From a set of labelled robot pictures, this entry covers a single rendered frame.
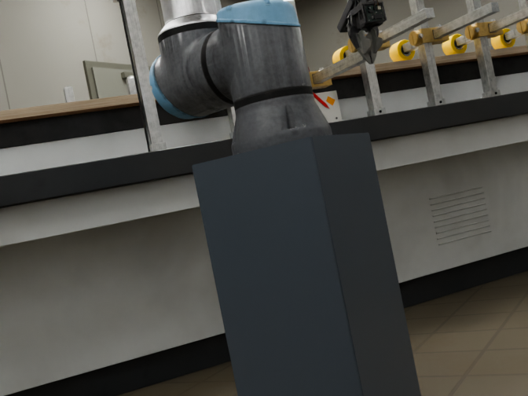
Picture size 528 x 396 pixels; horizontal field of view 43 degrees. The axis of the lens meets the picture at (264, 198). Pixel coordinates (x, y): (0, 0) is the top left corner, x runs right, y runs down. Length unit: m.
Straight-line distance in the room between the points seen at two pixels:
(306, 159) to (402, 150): 1.24
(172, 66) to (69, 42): 5.73
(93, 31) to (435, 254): 5.38
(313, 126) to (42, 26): 5.82
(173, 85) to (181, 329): 1.03
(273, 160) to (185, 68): 0.30
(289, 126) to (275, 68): 0.11
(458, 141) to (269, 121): 1.36
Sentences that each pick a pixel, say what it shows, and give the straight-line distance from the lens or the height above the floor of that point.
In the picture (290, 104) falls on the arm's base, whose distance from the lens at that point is 1.19.
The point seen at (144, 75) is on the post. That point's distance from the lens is 1.97.
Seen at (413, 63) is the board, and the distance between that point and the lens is 2.59.
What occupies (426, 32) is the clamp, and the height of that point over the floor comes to 0.95.
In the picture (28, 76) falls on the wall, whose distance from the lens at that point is 6.58.
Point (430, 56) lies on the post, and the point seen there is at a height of 0.87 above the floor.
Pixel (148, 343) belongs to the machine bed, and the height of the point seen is 0.13.
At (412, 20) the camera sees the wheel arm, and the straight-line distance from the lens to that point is 2.13.
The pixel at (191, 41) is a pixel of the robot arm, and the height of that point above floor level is 0.84.
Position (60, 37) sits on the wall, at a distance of 6.99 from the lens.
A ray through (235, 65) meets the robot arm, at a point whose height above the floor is 0.76.
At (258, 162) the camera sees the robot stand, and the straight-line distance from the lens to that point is 1.14.
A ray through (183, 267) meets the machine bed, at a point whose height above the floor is 0.34.
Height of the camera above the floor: 0.53
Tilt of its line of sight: 1 degrees down
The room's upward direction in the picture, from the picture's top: 11 degrees counter-clockwise
